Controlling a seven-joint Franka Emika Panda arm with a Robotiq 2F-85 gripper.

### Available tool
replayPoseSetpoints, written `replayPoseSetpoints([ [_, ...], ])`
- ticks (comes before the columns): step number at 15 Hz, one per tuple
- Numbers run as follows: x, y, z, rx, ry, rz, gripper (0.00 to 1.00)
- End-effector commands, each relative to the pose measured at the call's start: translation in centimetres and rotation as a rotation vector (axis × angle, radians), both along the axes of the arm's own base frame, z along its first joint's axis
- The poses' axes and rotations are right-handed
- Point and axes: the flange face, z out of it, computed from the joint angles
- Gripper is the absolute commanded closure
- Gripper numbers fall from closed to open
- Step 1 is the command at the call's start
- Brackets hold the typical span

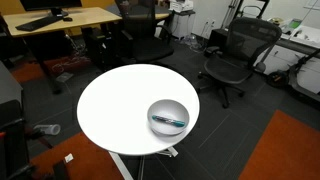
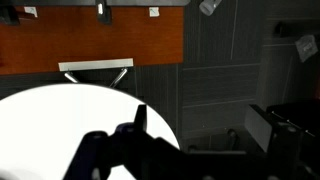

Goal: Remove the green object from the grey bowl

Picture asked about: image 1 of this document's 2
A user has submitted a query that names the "clear plastic bottle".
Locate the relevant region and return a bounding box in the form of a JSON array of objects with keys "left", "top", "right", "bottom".
[{"left": 33, "top": 123, "right": 62, "bottom": 136}]

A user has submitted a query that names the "black padded office chair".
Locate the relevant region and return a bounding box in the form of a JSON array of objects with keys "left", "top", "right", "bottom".
[{"left": 113, "top": 0, "right": 176, "bottom": 66}]

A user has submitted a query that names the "grey cabinet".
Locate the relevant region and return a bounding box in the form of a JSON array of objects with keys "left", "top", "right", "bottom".
[{"left": 0, "top": 61, "right": 24, "bottom": 108}]

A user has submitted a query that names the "white table base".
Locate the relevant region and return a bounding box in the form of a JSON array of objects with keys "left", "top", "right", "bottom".
[{"left": 108, "top": 145, "right": 179, "bottom": 180}]

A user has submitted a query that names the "grey floor box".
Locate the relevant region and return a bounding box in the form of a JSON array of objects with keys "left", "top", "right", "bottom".
[{"left": 55, "top": 71, "right": 75, "bottom": 84}]

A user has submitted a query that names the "wooden desk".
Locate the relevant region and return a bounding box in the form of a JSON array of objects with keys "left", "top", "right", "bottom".
[
  {"left": 2, "top": 6, "right": 123, "bottom": 95},
  {"left": 153, "top": 12, "right": 171, "bottom": 21}
]

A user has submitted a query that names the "black mesh office chair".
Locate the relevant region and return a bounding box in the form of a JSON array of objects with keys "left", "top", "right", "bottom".
[{"left": 196, "top": 17, "right": 283, "bottom": 109}]

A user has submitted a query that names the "black kick scooter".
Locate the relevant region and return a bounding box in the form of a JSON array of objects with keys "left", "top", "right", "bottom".
[{"left": 264, "top": 49, "right": 320, "bottom": 108}]

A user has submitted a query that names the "grey bowl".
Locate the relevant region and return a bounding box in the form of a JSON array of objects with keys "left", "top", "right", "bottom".
[{"left": 146, "top": 98, "right": 191, "bottom": 137}]

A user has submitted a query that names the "black computer monitor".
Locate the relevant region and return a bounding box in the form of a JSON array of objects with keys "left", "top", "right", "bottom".
[{"left": 19, "top": 0, "right": 83, "bottom": 18}]

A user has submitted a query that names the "white paper scrap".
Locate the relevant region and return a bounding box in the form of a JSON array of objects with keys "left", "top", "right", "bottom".
[{"left": 63, "top": 153, "right": 75, "bottom": 164}]

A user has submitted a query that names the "black keyboard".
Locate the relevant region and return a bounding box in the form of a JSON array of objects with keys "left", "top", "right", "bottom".
[{"left": 14, "top": 15, "right": 64, "bottom": 33}]

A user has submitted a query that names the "black tripod stand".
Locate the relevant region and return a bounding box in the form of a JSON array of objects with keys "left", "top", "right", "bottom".
[{"left": 221, "top": 0, "right": 271, "bottom": 30}]

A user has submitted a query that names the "green marker pen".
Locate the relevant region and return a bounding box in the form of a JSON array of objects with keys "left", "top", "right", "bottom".
[{"left": 151, "top": 114, "right": 186, "bottom": 128}]

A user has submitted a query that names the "black chair with armrest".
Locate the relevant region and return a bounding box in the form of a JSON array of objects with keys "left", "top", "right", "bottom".
[{"left": 0, "top": 99, "right": 71, "bottom": 180}]

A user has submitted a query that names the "green and white device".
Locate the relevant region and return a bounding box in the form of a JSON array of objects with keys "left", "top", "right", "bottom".
[{"left": 287, "top": 18, "right": 303, "bottom": 30}]

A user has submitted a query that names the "white printer stand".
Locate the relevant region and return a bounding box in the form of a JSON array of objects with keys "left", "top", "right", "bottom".
[{"left": 169, "top": 11, "right": 196, "bottom": 40}]

